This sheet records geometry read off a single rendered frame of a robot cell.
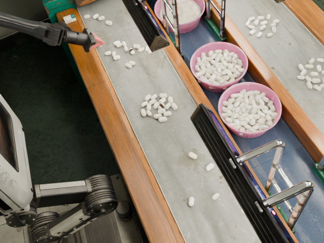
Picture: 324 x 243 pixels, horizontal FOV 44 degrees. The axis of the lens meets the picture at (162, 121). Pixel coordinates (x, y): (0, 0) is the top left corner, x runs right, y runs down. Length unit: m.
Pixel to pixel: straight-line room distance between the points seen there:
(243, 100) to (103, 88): 0.64
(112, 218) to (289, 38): 1.20
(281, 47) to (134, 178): 0.95
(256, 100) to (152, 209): 0.68
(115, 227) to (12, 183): 0.82
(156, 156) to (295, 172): 0.57
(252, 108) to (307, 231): 0.54
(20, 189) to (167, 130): 0.77
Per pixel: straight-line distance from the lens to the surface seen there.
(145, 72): 1.91
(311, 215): 1.65
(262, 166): 1.70
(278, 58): 1.96
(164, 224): 1.50
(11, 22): 1.76
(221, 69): 1.90
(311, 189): 1.21
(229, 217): 1.53
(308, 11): 2.17
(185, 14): 2.18
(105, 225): 1.85
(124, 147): 1.66
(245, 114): 1.75
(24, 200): 1.19
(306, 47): 2.03
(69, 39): 1.81
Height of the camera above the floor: 2.18
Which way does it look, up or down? 56 degrees down
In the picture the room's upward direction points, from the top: 11 degrees counter-clockwise
